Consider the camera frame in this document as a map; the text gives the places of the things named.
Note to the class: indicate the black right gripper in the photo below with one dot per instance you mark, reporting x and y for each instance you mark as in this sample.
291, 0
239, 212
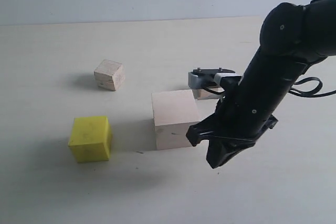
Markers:
238, 121

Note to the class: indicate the large pale wooden cube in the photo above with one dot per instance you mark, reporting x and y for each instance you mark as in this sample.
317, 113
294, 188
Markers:
173, 113

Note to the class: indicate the yellow cube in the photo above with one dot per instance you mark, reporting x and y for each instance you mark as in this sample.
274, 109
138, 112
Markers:
90, 139

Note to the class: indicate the medium plywood cube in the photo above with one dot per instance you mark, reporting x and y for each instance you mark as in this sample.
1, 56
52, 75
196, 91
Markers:
109, 75

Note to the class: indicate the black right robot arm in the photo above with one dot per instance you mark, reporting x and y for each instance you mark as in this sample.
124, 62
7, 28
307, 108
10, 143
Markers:
292, 39

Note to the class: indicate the small pale wooden cube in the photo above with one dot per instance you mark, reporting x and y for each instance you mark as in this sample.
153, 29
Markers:
201, 94

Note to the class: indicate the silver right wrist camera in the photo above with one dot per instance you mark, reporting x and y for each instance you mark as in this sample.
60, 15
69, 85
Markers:
205, 78

